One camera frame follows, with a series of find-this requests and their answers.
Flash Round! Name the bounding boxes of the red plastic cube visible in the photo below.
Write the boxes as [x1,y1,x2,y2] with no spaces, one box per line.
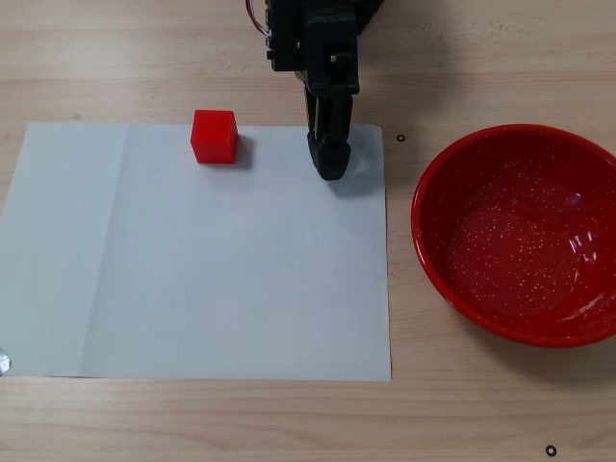
[190,109,240,167]

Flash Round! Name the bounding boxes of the red and white gripper wires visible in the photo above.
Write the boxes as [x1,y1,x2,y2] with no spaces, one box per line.
[244,0,274,39]

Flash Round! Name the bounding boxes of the red speckled enamel bowl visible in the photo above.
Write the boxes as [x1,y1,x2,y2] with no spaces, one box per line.
[411,123,616,349]

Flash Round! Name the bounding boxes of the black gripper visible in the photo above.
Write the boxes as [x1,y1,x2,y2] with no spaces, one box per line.
[267,0,361,182]

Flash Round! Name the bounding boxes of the white paper sheet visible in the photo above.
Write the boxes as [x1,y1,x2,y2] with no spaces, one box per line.
[0,122,392,384]

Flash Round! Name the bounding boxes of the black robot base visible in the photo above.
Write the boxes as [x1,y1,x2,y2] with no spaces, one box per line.
[354,0,386,36]

